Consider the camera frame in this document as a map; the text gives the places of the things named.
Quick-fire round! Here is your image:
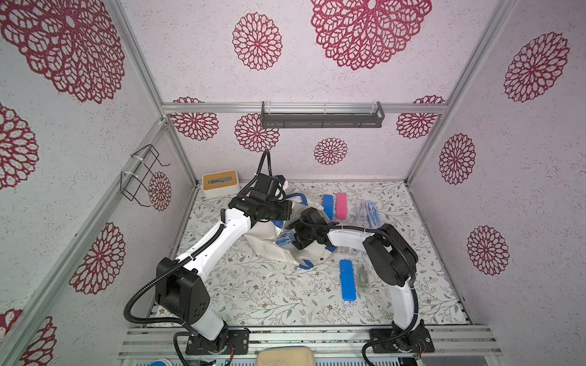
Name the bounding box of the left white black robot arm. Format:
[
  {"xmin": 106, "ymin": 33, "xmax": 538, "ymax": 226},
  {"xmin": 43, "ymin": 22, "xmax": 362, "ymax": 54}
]
[{"xmin": 123, "ymin": 150, "xmax": 292, "ymax": 354}]

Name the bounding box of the white wooden-top tissue box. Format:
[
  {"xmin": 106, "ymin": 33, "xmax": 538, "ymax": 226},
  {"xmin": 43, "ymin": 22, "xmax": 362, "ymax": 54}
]
[{"xmin": 201, "ymin": 170, "xmax": 241, "ymax": 199}]

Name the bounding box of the clear case with pink pens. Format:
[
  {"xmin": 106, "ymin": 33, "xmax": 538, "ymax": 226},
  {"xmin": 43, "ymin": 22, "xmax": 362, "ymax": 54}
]
[{"xmin": 335, "ymin": 246, "xmax": 364, "ymax": 256}]

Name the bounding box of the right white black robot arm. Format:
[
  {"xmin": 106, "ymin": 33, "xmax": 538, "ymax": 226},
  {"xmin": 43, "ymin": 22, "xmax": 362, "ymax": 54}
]
[{"xmin": 285, "ymin": 208, "xmax": 435, "ymax": 365}]

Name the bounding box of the white canvas cartoon tote bag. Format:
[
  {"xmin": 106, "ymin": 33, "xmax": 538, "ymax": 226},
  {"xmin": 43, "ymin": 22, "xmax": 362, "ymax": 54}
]
[{"xmin": 244, "ymin": 192, "xmax": 336, "ymax": 270}]

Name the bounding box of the beige cushioned pad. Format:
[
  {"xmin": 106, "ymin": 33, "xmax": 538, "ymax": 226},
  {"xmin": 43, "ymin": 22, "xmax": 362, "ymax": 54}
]
[{"xmin": 256, "ymin": 347, "xmax": 315, "ymax": 366}]

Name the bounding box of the clear case with blue compass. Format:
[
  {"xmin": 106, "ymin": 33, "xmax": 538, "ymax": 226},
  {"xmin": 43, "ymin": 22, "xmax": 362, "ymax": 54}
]
[{"xmin": 366, "ymin": 201, "xmax": 381, "ymax": 229}]

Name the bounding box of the floral table mat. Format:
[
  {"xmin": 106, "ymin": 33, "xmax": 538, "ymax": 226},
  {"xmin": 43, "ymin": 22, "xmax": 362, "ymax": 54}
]
[{"xmin": 206, "ymin": 181, "xmax": 468, "ymax": 326}]

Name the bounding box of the clear case with green item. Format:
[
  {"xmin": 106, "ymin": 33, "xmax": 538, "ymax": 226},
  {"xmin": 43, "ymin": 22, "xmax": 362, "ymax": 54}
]
[{"xmin": 356, "ymin": 264, "xmax": 369, "ymax": 294}]

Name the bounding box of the blue plastic box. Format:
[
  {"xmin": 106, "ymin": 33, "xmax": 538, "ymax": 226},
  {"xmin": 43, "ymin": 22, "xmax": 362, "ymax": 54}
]
[{"xmin": 322, "ymin": 195, "xmax": 335, "ymax": 221}]

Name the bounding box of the clear plastic compass set case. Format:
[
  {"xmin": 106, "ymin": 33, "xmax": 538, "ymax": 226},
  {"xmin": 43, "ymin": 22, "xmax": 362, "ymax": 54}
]
[{"xmin": 353, "ymin": 200, "xmax": 368, "ymax": 227}]

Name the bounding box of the black wire wall rack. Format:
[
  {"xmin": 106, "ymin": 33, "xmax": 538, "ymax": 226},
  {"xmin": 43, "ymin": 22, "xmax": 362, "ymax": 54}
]
[{"xmin": 118, "ymin": 144, "xmax": 170, "ymax": 208}]

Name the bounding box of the pink plastic pencil case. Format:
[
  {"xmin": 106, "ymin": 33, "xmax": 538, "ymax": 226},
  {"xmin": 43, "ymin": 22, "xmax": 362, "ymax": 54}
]
[{"xmin": 335, "ymin": 193, "xmax": 348, "ymax": 221}]

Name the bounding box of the long blue pencil case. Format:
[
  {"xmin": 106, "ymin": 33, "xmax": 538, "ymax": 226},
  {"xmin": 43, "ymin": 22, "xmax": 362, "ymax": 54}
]
[{"xmin": 340, "ymin": 259, "xmax": 357, "ymax": 302}]

